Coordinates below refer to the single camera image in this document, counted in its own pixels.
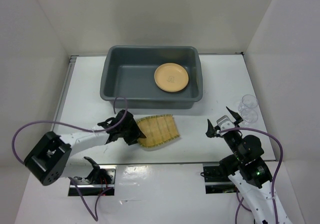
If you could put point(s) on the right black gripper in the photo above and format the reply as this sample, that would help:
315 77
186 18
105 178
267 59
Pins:
210 131

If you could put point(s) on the grey plastic bin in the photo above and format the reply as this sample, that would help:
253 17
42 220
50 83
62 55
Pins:
129 72

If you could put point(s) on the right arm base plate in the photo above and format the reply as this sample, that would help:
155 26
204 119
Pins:
215 182

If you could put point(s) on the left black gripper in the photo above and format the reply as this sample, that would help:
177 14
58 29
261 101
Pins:
136 133

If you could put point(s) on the tan round plate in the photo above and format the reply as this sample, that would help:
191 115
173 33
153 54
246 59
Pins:
171 77

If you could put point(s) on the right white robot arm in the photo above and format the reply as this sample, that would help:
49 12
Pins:
246 169

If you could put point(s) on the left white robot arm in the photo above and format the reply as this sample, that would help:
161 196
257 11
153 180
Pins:
48 159

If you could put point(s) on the woven bamboo tray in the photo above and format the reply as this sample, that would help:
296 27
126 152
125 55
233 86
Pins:
158 130

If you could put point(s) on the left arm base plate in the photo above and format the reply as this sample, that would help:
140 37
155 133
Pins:
97 181

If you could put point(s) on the clear plastic cup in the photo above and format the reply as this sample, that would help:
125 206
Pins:
249 115
248 101

